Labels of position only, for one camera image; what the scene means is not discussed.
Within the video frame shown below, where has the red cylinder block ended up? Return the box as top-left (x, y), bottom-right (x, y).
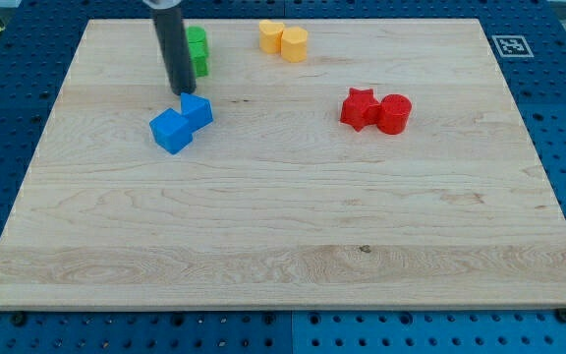
top-left (376, 94), bottom-right (412, 135)

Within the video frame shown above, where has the green cylinder block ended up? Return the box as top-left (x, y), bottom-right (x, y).
top-left (187, 26), bottom-right (208, 57)

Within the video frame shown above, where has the yellow rounded block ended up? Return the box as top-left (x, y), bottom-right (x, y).
top-left (281, 27), bottom-right (309, 63)

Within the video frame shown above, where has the yellow heart block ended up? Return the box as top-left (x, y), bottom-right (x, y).
top-left (258, 20), bottom-right (285, 54)

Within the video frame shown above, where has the green cube block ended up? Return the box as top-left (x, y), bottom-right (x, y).
top-left (189, 42), bottom-right (208, 77)

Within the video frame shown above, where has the white fiducial marker tag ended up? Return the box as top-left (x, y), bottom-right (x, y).
top-left (492, 34), bottom-right (534, 58)

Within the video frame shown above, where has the blue cube block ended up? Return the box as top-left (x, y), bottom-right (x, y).
top-left (149, 108), bottom-right (193, 154)

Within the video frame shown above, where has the light wooden board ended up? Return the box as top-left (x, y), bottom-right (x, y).
top-left (0, 19), bottom-right (566, 312)

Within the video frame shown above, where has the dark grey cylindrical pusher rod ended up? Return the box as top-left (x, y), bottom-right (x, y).
top-left (143, 0), bottom-right (197, 95)

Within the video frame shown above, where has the red star block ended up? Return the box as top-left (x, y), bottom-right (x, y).
top-left (340, 88), bottom-right (380, 132)

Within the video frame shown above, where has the blue triangular prism block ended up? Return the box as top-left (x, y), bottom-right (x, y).
top-left (180, 92), bottom-right (213, 132)

